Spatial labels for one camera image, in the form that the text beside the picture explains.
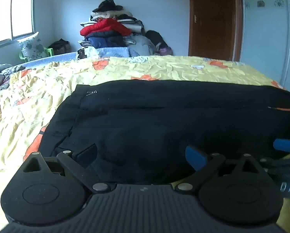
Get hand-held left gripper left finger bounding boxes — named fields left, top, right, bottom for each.
left=21, top=143, right=113, bottom=195

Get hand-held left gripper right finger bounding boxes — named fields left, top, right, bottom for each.
left=175, top=145, right=268, bottom=195

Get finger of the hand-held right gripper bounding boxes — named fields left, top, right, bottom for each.
left=273, top=138, right=290, bottom=154

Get black pants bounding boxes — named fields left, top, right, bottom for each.
left=39, top=79, right=290, bottom=185

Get yellow floral bedspread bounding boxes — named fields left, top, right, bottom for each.
left=0, top=55, right=290, bottom=233

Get light blue bed sheet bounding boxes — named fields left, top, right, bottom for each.
left=20, top=47, right=141, bottom=69

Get green plastic chair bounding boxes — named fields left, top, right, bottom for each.
left=19, top=47, right=54, bottom=62

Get dark bag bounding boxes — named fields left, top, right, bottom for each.
left=48, top=39, right=71, bottom=54

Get floral pillow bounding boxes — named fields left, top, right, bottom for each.
left=17, top=31, right=48, bottom=62

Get pile of clothes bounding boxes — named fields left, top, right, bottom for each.
left=77, top=0, right=173, bottom=57

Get brown wooden door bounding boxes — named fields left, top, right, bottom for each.
left=188, top=0, right=243, bottom=62

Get window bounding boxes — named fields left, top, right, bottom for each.
left=0, top=0, right=37, bottom=51

